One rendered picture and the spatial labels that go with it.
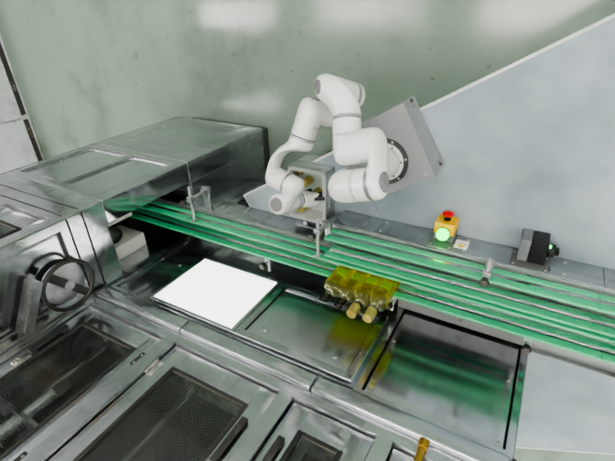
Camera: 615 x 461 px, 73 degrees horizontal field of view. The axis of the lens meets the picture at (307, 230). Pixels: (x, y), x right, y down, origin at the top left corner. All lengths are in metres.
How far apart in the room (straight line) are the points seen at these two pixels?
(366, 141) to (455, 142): 0.42
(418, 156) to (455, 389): 0.74
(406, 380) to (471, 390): 0.20
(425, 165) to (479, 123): 0.21
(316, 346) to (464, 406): 0.50
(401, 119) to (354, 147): 0.27
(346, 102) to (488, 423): 1.00
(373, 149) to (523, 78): 0.51
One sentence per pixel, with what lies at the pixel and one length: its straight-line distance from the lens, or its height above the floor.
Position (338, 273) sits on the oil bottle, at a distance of 1.54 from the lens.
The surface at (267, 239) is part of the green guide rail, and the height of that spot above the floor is 0.94.
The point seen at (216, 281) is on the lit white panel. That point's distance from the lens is 1.82.
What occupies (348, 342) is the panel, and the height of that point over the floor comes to 1.17.
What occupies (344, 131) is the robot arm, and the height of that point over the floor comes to 1.10.
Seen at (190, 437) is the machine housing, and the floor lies 1.68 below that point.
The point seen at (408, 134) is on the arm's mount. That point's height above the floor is 0.87.
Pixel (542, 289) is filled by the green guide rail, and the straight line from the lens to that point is 1.45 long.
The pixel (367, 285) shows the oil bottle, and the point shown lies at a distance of 1.50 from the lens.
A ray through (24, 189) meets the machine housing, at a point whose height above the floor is 1.32.
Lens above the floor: 2.15
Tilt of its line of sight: 49 degrees down
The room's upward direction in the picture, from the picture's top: 132 degrees counter-clockwise
